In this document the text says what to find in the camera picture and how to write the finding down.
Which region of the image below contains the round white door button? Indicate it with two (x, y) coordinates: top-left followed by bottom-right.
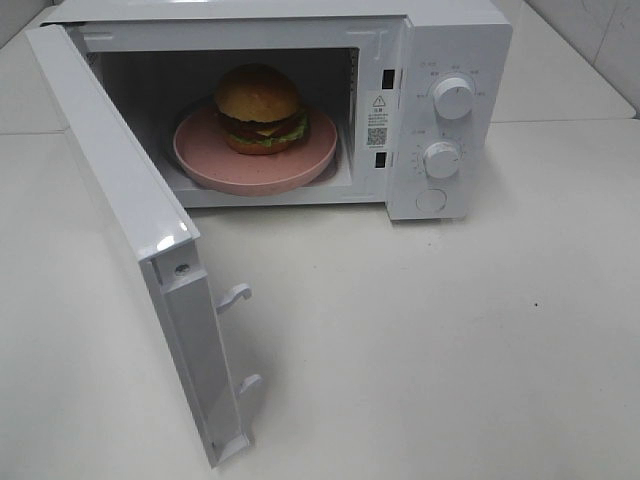
(416, 189), (447, 214)

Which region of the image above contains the burger with lettuce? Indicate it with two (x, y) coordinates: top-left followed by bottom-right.
(214, 64), (309, 155)

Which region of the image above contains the white timer knob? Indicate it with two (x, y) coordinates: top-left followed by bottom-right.
(423, 141), (461, 179)

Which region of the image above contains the pink round plate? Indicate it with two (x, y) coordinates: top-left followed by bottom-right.
(173, 105), (338, 196)

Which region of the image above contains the white microwave door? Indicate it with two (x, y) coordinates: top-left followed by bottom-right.
(27, 25), (262, 467)

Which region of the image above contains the white microwave oven body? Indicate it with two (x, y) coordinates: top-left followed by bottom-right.
(39, 1), (512, 220)

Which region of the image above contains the upper white power knob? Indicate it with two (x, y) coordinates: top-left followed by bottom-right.
(432, 74), (475, 120)

